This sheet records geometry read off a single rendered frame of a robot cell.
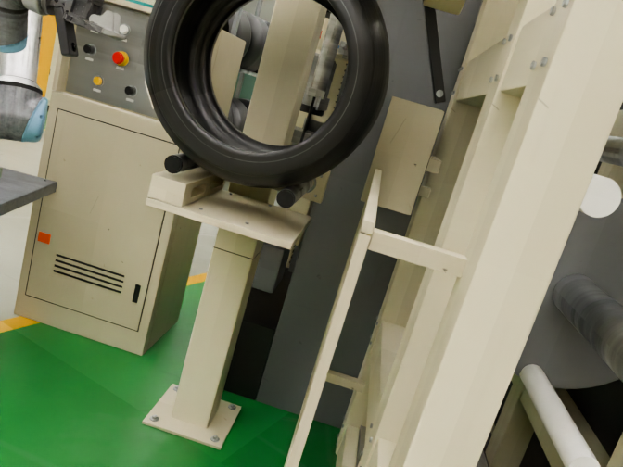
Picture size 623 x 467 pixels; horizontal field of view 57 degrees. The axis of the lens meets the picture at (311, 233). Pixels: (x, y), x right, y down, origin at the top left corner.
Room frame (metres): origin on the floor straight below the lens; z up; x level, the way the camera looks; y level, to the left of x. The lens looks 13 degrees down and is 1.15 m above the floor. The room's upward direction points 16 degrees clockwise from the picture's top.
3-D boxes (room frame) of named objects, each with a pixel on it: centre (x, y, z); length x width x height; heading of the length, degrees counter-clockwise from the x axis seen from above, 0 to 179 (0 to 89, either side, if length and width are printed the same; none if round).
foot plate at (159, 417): (1.77, 0.21, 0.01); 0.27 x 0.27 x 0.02; 86
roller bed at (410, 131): (1.70, -0.19, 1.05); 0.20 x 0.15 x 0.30; 176
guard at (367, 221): (1.26, -0.11, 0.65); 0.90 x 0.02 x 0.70; 176
